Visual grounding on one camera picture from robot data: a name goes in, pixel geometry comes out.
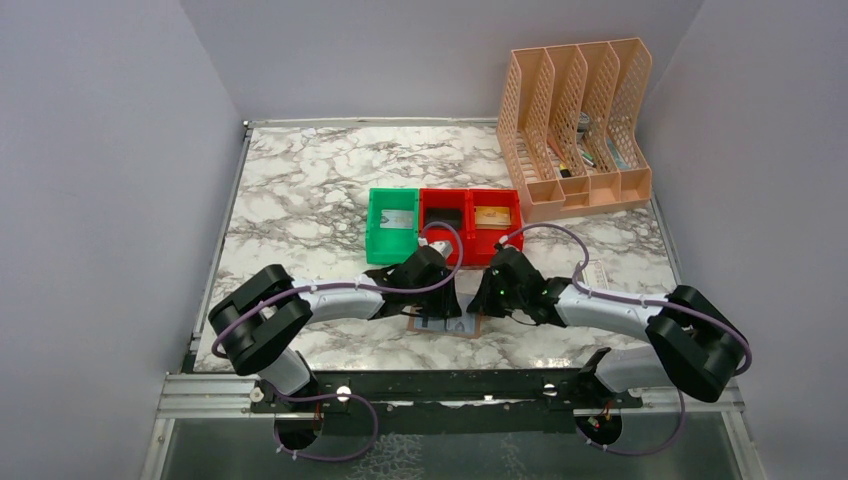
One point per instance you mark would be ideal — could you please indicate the peach file organizer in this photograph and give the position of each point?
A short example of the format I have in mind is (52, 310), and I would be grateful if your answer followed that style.
(604, 77)

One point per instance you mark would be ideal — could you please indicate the tan leather card holder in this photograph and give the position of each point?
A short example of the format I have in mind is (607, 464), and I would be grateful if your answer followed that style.
(466, 325)

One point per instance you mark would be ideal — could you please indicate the white small box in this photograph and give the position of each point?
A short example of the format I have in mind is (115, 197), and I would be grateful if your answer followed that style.
(594, 275)

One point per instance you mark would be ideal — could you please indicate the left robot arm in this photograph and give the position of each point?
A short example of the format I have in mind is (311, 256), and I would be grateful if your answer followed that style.
(256, 323)

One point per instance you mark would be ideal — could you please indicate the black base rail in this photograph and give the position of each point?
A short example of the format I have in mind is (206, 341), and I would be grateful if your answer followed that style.
(433, 402)

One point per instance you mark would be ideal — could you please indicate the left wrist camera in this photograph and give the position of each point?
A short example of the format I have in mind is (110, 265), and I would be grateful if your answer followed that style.
(443, 247)

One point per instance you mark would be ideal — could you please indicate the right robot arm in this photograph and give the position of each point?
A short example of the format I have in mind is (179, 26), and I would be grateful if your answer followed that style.
(687, 343)

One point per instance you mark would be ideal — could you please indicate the green plastic bin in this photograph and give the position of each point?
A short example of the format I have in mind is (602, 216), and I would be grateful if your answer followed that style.
(390, 246)

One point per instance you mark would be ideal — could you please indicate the black cards stack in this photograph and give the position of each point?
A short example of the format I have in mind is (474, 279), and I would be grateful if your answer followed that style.
(449, 216)

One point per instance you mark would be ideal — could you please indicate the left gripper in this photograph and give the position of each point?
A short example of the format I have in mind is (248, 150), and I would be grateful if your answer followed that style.
(447, 304)

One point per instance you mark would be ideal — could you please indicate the gold cards stack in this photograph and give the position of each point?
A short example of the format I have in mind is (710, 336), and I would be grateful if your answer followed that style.
(492, 217)

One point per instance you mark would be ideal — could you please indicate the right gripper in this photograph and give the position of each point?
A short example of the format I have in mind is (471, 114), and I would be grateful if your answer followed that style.
(483, 303)

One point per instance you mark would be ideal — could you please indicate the silver card in green bin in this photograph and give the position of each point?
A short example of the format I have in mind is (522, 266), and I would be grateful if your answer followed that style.
(397, 219)

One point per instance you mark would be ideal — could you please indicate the red plastic bin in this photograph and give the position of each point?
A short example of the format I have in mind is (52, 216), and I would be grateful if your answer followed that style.
(446, 198)
(480, 242)

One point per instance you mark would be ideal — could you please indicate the items in organizer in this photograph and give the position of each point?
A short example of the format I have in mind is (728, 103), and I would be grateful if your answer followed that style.
(579, 143)

